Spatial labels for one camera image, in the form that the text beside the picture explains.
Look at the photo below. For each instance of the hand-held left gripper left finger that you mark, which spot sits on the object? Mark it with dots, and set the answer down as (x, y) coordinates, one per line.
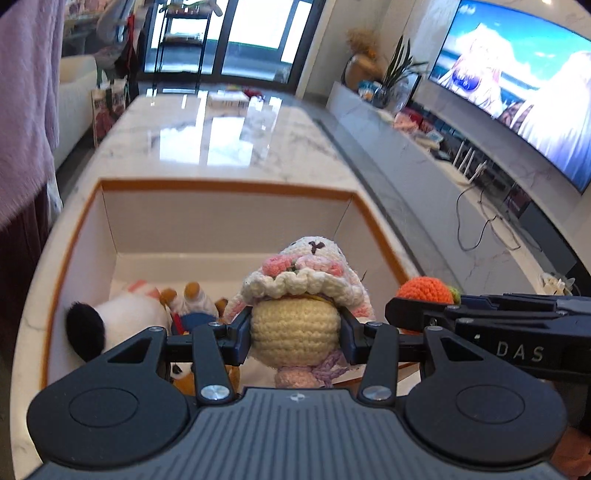
(244, 333)

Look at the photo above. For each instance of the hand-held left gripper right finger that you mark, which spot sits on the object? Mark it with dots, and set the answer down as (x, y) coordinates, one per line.
(346, 342)

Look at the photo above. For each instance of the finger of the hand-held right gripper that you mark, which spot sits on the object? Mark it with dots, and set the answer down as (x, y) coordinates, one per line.
(415, 314)

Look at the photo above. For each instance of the orange crochet fruit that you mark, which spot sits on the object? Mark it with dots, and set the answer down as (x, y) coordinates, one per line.
(422, 288)

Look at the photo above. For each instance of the crochet doll with bunny hat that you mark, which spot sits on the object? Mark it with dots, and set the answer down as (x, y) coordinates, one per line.
(291, 332)

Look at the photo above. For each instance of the white box with orange rim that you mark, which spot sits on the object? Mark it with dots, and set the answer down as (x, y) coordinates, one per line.
(207, 221)

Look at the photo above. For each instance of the small plush with blue clothes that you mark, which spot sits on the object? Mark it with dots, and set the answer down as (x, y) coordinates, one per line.
(194, 307)

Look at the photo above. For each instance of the white plush with black ear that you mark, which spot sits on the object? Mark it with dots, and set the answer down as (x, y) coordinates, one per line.
(124, 314)

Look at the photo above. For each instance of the white marble television cabinet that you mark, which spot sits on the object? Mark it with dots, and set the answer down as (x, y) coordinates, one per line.
(415, 166)

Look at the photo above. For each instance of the flat white carton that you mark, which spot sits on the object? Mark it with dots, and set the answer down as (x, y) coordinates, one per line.
(226, 99)

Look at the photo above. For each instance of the dark maroon cloth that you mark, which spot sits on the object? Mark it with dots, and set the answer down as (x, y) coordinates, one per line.
(18, 258)

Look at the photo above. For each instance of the red artificial flower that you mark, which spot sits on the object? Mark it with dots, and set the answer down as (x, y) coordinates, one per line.
(252, 93)

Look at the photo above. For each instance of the green potted plant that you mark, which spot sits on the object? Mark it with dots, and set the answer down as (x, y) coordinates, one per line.
(399, 64)

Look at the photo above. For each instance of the vase with dried flowers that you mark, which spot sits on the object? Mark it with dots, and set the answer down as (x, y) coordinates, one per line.
(358, 69)

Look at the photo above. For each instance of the printed paper bag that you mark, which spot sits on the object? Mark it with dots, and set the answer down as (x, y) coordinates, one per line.
(106, 115)

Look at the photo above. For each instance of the large television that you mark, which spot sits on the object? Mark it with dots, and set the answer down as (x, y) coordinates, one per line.
(508, 69)

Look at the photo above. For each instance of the upholstered sofa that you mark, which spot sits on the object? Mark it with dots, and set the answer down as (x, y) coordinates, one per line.
(74, 115)

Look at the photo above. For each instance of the glass sliding door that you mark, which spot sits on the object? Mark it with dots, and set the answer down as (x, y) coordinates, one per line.
(258, 41)

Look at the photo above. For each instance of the black metal rack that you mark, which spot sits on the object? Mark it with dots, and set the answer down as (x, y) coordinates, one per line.
(161, 46)

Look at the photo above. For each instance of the purple fleece cloth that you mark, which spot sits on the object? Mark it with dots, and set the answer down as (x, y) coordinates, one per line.
(27, 92)

